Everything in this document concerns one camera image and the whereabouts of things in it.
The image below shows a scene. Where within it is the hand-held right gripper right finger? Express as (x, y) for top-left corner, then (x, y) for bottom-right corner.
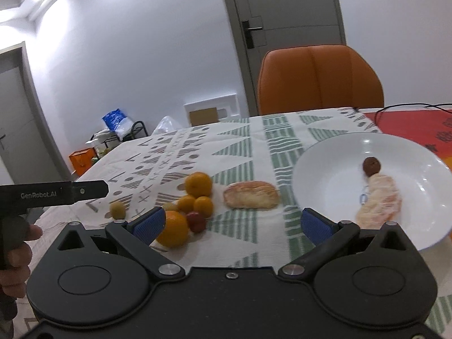
(278, 208), (412, 283)

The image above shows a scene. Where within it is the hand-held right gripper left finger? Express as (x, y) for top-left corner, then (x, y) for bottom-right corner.
(56, 207), (185, 284)

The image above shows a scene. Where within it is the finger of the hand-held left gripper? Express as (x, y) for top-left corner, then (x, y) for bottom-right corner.
(72, 180), (109, 203)

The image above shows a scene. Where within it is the large orange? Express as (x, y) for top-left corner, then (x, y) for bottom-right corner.
(185, 172), (213, 197)
(155, 211), (190, 248)

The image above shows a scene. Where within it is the small orange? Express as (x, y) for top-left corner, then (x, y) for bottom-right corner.
(194, 196), (214, 218)
(177, 195), (196, 213)

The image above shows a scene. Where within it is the shiny red jujube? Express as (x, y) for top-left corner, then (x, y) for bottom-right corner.
(186, 211), (207, 234)

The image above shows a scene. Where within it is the white plate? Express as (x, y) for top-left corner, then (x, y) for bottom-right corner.
(292, 132), (452, 251)

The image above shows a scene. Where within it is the wide peeled pomelo piece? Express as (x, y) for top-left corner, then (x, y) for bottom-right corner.
(223, 181), (280, 210)

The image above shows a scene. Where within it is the long peeled pomelo segment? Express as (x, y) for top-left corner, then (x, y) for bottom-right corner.
(355, 173), (403, 227)

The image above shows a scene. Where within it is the wrinkled brown jujube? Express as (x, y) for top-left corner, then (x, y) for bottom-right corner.
(362, 157), (382, 176)

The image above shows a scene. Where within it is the person's left forearm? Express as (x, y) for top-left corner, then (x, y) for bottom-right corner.
(0, 291), (19, 339)

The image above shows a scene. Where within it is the person's left hand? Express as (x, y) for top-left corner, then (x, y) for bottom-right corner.
(0, 225), (44, 299)

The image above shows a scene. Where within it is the orange box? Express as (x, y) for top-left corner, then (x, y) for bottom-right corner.
(69, 148), (97, 177)

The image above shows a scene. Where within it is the blue plastic bag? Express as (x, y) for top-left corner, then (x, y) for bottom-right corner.
(102, 109), (135, 140)

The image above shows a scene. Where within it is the grey side door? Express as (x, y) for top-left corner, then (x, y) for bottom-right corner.
(0, 42), (71, 186)

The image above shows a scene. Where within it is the black metal rack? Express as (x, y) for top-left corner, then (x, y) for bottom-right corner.
(92, 121), (149, 149)

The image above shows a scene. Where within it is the white plastic bag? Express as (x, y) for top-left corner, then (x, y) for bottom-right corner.
(152, 116), (184, 135)

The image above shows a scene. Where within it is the green patterned white tablecloth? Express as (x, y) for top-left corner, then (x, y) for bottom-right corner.
(14, 108), (442, 339)

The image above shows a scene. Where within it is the brown cardboard piece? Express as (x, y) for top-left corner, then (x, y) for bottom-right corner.
(190, 108), (220, 126)

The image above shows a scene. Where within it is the red orange printed tablecloth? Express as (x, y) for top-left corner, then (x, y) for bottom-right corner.
(364, 108), (452, 173)

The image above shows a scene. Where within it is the orange leather chair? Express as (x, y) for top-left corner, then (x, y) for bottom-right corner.
(257, 45), (385, 116)

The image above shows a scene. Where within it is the white wall panel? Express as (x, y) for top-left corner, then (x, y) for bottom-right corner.
(184, 94), (238, 127)

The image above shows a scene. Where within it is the black cable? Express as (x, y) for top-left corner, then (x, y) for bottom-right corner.
(375, 103), (452, 122)

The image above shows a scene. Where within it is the black door handle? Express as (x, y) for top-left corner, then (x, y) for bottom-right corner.
(242, 20), (264, 49)

